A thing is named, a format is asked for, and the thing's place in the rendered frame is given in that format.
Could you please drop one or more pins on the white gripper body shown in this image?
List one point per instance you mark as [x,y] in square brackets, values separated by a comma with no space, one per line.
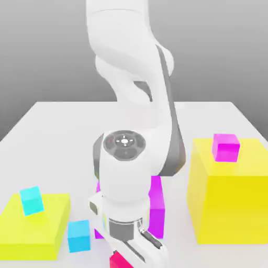
[155,258]

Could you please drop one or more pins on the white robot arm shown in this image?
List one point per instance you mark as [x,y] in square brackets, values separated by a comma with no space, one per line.
[125,178]

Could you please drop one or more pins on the small red cube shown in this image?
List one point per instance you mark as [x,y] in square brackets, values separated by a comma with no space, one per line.
[118,261]

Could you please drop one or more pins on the small blue cube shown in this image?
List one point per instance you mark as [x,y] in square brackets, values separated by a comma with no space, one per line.
[79,236]

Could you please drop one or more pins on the small magenta cube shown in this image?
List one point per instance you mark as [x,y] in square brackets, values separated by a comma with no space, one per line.
[227,149]

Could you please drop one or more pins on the small cyan cube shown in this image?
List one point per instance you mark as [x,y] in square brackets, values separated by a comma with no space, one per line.
[31,201]

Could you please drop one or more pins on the large magenta box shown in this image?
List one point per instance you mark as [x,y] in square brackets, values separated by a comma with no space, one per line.
[157,209]

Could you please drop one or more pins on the large lime yellow box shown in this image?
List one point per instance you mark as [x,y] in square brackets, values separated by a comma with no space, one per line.
[31,234]

